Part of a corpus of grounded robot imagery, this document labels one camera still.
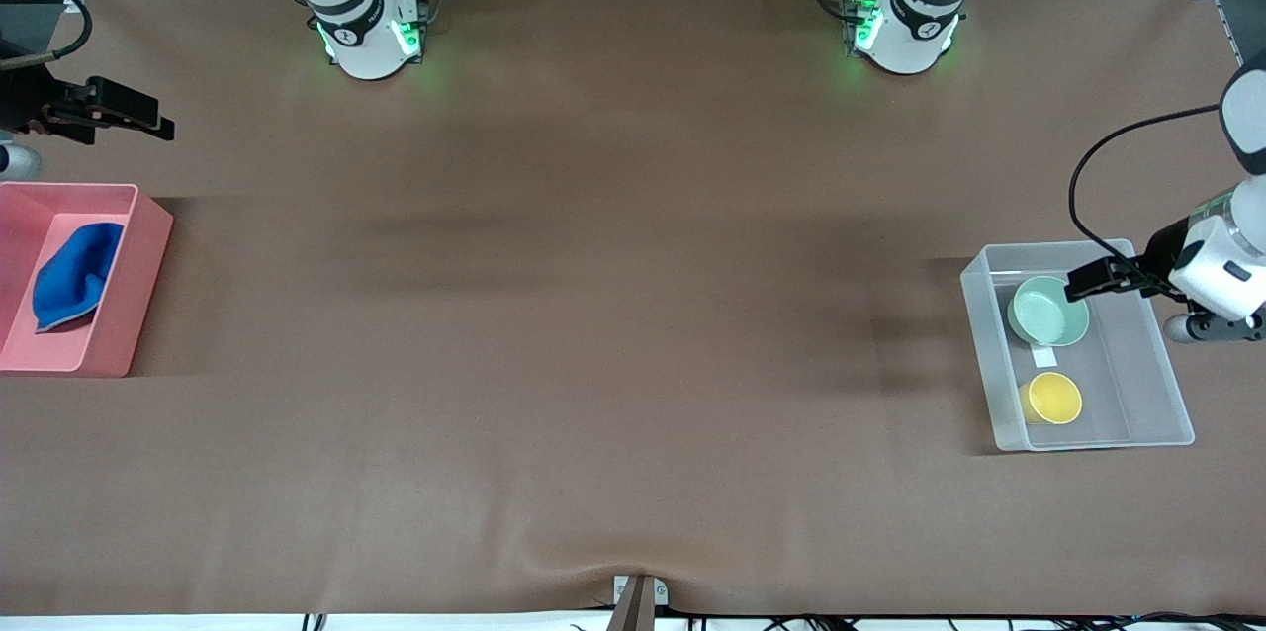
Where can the brown table cover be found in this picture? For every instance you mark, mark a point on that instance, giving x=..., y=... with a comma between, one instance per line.
x=633, y=166

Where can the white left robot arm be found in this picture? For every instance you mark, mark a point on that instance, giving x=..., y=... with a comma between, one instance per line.
x=905, y=33

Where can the pink plastic bin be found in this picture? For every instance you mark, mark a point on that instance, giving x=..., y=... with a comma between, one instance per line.
x=138, y=295

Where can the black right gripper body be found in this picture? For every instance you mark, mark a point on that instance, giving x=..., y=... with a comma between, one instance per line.
x=24, y=99

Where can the clear plastic bin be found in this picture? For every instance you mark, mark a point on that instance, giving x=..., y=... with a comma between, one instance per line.
x=1137, y=404

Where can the white label sticker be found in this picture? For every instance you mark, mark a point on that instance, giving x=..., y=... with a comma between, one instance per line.
x=1044, y=357

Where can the mount post with grey plate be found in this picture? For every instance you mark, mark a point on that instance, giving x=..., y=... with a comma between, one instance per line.
x=635, y=611

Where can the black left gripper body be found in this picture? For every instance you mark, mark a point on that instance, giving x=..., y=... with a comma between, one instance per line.
x=1161, y=248

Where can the yellow cup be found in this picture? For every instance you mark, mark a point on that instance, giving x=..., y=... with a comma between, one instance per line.
x=1053, y=399

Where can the blue microfibre cloth grey edge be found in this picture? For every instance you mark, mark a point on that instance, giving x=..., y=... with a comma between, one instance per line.
x=74, y=275

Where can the pale green bowl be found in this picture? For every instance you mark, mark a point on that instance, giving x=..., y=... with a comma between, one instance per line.
x=1046, y=313

